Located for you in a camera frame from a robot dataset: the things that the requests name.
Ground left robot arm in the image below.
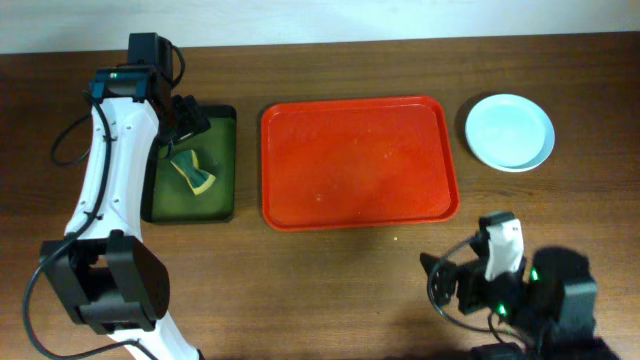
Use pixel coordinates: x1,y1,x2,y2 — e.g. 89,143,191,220
22,33,210,359

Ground light blue plate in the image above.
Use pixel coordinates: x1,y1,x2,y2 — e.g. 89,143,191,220
464,94,556,173

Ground black tray with green water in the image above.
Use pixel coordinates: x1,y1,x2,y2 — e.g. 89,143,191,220
141,105,237,225

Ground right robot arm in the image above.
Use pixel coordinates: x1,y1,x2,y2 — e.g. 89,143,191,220
420,212,617,359

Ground red plastic tray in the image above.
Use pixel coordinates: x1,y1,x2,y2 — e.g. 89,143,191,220
260,95,460,232

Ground green and yellow sponge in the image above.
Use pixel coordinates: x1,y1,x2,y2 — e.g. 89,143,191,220
171,150,216,196

